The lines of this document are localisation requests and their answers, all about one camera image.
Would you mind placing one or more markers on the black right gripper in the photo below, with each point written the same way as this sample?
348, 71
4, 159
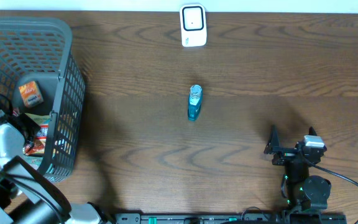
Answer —
273, 147

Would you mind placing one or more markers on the teal mouthwash bottle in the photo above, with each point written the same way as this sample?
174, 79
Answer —
194, 102

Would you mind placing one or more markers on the yellow snack bag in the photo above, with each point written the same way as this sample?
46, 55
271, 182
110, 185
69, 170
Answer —
38, 148

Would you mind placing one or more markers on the orange small box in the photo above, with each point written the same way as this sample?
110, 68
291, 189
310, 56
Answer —
31, 94

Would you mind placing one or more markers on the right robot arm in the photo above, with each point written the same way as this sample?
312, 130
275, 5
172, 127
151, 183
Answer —
306, 193

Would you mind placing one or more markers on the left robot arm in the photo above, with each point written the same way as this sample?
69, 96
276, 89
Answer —
26, 196

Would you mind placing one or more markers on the white barcode scanner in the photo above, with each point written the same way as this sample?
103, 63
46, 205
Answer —
193, 25

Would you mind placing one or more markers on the gray plastic basket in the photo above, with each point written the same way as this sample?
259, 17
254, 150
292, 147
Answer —
39, 49

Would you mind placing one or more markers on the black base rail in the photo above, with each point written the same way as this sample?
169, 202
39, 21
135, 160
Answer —
253, 217

